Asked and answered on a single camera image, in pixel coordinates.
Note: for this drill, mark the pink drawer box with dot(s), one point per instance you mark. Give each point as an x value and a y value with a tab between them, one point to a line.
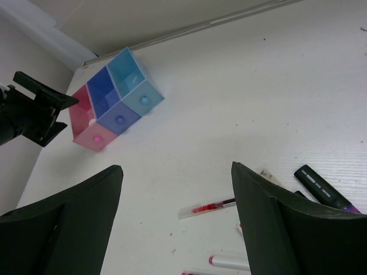
86	131

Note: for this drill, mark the white pen pink cap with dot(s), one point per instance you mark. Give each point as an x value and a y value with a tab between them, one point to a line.
229	262

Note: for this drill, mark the red gel pen clear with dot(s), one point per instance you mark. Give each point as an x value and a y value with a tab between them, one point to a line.
205	208

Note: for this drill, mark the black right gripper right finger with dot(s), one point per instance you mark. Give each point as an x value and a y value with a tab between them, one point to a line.
285	233

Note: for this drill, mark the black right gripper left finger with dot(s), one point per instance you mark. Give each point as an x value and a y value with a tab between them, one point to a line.
66	233

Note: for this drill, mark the aluminium rail back edge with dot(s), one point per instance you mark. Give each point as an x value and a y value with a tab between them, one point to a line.
244	13

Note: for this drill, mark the black purple highlighter marker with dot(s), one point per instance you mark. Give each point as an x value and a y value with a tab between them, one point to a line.
323	191

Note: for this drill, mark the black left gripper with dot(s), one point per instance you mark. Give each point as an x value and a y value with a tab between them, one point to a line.
35	119

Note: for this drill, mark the light blue drawer box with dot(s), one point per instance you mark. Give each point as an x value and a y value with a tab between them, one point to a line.
134	85

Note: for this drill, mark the dark blue drawer box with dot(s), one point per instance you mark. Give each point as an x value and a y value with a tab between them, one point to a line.
110	112

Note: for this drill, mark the black blue highlighter marker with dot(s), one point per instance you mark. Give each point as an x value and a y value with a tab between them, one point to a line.
300	194

